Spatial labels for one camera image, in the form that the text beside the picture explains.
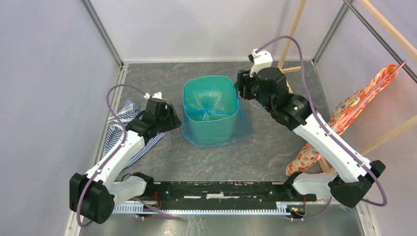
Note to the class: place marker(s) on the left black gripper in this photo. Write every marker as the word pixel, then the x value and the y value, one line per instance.
pixel 173 121

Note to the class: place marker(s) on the wooden drying rack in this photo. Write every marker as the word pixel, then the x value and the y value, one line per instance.
pixel 350 46

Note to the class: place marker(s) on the metal slotted rail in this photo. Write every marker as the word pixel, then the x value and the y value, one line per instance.
pixel 137 208

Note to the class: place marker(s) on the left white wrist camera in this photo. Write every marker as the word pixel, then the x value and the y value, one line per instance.
pixel 156 97

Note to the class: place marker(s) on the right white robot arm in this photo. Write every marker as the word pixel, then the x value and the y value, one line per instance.
pixel 354 174

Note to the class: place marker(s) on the blue white striped cloth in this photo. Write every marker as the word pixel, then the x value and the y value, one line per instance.
pixel 128 112

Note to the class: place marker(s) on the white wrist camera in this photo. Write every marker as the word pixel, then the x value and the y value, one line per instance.
pixel 156 97
pixel 260 60

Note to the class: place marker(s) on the blue plastic trash bag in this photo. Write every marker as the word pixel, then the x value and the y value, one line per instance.
pixel 211 114

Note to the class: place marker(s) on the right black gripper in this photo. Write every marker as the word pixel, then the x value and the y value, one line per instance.
pixel 244 79

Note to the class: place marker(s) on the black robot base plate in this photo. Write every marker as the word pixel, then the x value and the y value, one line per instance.
pixel 222 195

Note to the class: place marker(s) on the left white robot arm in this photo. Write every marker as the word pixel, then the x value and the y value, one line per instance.
pixel 95 194

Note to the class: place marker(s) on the orange floral patterned cloth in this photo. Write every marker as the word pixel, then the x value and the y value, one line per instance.
pixel 344 114

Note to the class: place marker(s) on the green plastic trash bin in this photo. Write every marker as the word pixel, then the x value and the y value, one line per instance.
pixel 210 110

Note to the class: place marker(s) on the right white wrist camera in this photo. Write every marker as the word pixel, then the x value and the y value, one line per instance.
pixel 260 60

